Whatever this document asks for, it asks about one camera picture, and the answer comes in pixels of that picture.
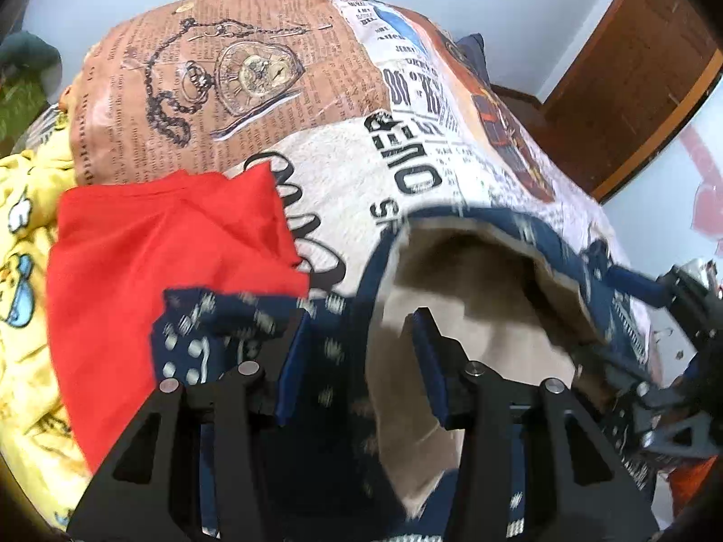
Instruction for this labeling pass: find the white sliding wardrobe door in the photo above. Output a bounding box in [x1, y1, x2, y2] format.
[604, 84, 722, 276]

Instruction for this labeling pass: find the orange right sleeve forearm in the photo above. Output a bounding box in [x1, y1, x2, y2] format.
[667, 456, 718, 516]

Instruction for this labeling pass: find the brown wooden door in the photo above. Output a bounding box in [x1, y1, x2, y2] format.
[495, 0, 722, 201]

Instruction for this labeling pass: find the navy patterned hooded sweater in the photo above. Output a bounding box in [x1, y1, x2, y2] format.
[151, 204, 648, 541]

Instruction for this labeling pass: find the newspaper print bed quilt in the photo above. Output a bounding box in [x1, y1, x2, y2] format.
[66, 0, 618, 299]

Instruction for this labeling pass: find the green patterned box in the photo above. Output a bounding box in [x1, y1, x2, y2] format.
[0, 72, 48, 157]

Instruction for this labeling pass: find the red garment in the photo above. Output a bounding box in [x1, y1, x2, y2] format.
[47, 163, 309, 470]

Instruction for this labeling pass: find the dark blue bag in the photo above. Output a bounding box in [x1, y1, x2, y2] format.
[456, 33, 487, 72]

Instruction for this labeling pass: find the yellow cartoon fleece blanket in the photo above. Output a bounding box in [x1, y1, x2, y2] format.
[1, 127, 91, 531]

